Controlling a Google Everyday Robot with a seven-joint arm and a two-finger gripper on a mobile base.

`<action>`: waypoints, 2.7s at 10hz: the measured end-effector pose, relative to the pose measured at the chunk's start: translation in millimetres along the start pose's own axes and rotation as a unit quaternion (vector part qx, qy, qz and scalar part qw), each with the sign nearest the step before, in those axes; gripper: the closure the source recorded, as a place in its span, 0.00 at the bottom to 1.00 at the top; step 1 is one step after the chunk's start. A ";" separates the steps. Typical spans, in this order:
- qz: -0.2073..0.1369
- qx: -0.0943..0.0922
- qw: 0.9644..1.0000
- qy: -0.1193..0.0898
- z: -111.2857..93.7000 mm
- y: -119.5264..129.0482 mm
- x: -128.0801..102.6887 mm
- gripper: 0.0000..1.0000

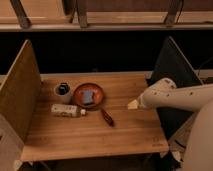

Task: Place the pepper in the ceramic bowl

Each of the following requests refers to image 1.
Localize white plastic bottle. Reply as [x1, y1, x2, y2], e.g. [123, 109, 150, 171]
[51, 104, 86, 117]

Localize wooden shelf rail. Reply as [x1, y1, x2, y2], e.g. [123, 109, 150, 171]
[0, 0, 213, 33]

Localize white ceramic cup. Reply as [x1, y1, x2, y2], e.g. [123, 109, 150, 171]
[54, 82, 72, 104]

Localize right dark side panel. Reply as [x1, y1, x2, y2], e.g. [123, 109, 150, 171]
[146, 35, 204, 141]

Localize blue sponge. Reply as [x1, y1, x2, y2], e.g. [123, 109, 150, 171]
[82, 90, 94, 105]

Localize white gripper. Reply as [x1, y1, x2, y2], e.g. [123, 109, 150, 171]
[127, 88, 156, 110]

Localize left wooden side panel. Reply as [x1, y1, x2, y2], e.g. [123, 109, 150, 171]
[0, 39, 43, 171]

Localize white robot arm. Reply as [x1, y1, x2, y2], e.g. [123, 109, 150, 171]
[127, 78, 213, 171]

